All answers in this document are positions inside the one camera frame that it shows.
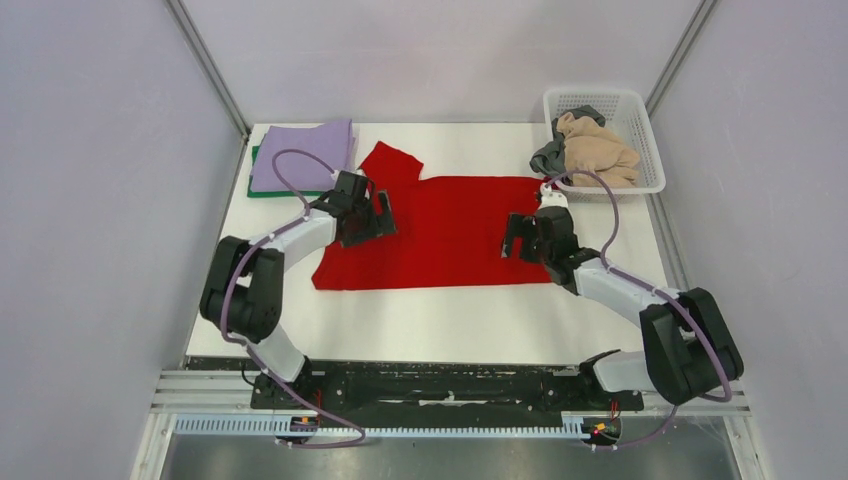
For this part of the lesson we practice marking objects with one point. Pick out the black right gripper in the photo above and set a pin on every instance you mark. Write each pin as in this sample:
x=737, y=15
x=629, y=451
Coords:
x=520, y=226

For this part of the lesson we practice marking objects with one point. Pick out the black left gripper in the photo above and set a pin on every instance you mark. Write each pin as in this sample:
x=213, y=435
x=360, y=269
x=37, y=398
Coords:
x=380, y=224

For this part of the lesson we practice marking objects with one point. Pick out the red t shirt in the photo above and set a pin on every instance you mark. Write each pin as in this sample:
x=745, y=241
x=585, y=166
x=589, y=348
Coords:
x=449, y=231

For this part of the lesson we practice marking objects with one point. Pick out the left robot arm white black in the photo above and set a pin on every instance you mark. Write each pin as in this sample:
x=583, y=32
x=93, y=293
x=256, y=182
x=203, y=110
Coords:
x=244, y=287

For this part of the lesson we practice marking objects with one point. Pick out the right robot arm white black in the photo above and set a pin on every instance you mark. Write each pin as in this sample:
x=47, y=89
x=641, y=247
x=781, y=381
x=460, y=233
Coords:
x=687, y=350

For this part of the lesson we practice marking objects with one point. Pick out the grey t shirt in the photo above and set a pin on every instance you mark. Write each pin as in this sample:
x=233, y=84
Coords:
x=549, y=160

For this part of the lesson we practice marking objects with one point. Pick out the folded purple t shirt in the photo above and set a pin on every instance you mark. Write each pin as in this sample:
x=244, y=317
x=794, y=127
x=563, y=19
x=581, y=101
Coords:
x=303, y=158

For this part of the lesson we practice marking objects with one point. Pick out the beige t shirt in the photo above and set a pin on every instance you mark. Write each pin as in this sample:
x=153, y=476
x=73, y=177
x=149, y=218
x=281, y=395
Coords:
x=593, y=148

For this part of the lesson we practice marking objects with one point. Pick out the folded green t shirt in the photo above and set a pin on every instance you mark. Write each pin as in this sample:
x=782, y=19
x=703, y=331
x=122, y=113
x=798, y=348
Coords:
x=252, y=193

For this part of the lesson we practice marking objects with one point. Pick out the white plastic basket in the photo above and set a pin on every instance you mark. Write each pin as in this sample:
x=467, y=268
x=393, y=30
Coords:
x=626, y=116

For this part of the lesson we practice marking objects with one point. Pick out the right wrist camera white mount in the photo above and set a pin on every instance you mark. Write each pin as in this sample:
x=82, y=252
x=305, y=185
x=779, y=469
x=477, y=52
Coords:
x=550, y=197

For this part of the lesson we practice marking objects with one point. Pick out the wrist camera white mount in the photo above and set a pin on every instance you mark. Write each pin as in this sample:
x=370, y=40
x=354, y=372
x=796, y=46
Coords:
x=337, y=174
x=550, y=197

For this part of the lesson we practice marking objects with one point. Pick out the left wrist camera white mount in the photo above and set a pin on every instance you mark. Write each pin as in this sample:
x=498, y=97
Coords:
x=337, y=174

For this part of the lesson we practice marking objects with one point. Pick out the white slotted cable duct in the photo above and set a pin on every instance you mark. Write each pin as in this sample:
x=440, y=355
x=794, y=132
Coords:
x=288, y=426

